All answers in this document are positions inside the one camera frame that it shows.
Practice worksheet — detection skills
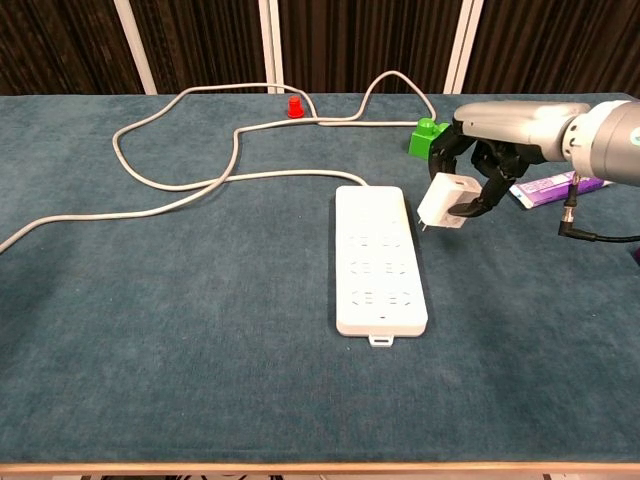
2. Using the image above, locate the white power strip cable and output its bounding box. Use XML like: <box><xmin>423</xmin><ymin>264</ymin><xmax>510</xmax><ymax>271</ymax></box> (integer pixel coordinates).
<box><xmin>0</xmin><ymin>70</ymin><xmax>435</xmax><ymax>255</ymax></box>

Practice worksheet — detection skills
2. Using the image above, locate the dark ribbed partition panel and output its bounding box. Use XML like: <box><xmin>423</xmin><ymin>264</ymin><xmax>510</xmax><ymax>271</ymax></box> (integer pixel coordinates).
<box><xmin>277</xmin><ymin>0</ymin><xmax>466</xmax><ymax>95</ymax></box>
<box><xmin>130</xmin><ymin>0</ymin><xmax>275</xmax><ymax>95</ymax></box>
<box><xmin>464</xmin><ymin>0</ymin><xmax>640</xmax><ymax>104</ymax></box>
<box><xmin>0</xmin><ymin>0</ymin><xmax>146</xmax><ymax>96</ymax></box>

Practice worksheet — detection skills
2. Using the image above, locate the white plug adapter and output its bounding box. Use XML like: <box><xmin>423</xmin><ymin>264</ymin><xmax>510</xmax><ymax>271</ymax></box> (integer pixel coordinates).
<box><xmin>417</xmin><ymin>172</ymin><xmax>479</xmax><ymax>232</ymax></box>

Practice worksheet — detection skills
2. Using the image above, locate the green building block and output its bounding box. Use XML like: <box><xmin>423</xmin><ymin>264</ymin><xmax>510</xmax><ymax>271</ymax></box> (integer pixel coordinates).
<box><xmin>407</xmin><ymin>116</ymin><xmax>451</xmax><ymax>160</ymax></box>

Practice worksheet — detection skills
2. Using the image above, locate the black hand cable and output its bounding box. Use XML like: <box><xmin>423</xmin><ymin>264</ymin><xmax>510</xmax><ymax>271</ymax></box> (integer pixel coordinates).
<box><xmin>557</xmin><ymin>172</ymin><xmax>640</xmax><ymax>245</ymax></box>

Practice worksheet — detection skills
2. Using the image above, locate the white power strip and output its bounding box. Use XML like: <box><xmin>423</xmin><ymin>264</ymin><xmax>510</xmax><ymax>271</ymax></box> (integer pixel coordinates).
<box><xmin>334</xmin><ymin>184</ymin><xmax>429</xmax><ymax>348</ymax></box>

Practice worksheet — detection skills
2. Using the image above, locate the teal table mat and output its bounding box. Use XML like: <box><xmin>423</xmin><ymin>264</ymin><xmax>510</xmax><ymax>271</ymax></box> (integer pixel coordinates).
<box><xmin>0</xmin><ymin>92</ymin><xmax>640</xmax><ymax>464</ymax></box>

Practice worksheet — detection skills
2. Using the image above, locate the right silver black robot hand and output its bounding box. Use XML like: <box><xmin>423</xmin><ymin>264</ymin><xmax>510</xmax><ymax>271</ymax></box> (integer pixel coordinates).
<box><xmin>427</xmin><ymin>102</ymin><xmax>590</xmax><ymax>219</ymax></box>

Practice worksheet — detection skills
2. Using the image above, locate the white partition post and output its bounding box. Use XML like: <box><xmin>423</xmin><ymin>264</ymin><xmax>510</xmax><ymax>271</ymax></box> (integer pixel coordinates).
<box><xmin>443</xmin><ymin>0</ymin><xmax>485</xmax><ymax>95</ymax></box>
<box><xmin>113</xmin><ymin>0</ymin><xmax>159</xmax><ymax>95</ymax></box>
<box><xmin>257</xmin><ymin>0</ymin><xmax>284</xmax><ymax>95</ymax></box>

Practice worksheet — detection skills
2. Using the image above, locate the purple white toothpaste tube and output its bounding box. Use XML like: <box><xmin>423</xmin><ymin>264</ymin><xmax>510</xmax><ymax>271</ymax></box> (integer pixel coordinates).
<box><xmin>508</xmin><ymin>169</ymin><xmax>614</xmax><ymax>209</ymax></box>

